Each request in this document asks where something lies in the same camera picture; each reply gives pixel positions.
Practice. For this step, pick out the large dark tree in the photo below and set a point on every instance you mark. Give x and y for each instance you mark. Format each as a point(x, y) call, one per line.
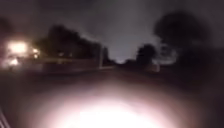
point(180, 33)

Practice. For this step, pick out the dark row of trees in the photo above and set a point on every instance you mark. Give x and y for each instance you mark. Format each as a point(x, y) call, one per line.
point(70, 43)

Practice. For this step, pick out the low pale wall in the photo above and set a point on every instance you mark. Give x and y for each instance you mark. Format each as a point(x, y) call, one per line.
point(66, 64)

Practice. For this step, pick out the dark grey road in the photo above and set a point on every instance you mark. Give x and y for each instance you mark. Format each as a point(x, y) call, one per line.
point(110, 93)

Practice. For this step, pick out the bright lit lamp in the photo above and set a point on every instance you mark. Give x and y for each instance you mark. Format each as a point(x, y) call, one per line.
point(17, 48)

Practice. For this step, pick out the small dark tree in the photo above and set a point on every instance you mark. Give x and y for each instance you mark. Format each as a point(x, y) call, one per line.
point(145, 54)

